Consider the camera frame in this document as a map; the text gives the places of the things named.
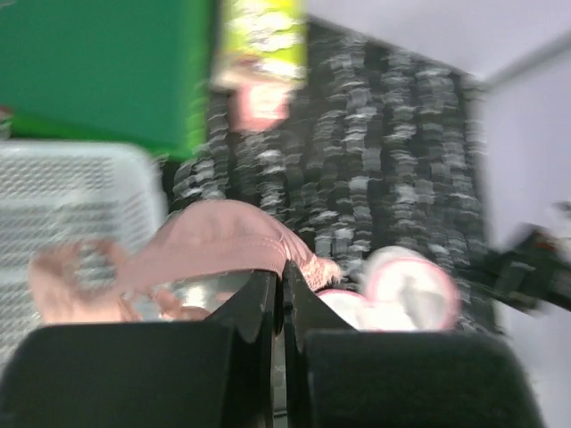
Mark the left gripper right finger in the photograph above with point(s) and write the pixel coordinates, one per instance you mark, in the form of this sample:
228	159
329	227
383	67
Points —
337	376

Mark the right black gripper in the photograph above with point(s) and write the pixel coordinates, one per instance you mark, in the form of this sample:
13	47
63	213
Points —
536	268

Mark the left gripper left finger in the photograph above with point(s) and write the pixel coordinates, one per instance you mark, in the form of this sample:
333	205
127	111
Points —
210	373

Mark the white mesh laundry bag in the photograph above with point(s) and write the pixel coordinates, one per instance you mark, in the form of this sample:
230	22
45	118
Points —
399	290

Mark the pink lace bra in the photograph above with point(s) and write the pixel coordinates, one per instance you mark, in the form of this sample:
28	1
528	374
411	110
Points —
209	237

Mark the black marble mat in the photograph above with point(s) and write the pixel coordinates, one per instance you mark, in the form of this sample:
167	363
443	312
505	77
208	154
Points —
378	151

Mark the white plastic basket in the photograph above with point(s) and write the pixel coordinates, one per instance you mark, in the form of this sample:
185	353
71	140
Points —
53	192

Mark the small pink box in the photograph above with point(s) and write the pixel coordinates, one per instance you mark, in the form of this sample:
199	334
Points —
258	107

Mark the green folder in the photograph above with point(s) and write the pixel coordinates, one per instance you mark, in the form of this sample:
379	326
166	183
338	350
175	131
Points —
133	71

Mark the green printed box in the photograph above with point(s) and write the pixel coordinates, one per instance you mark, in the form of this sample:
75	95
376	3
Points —
260	40

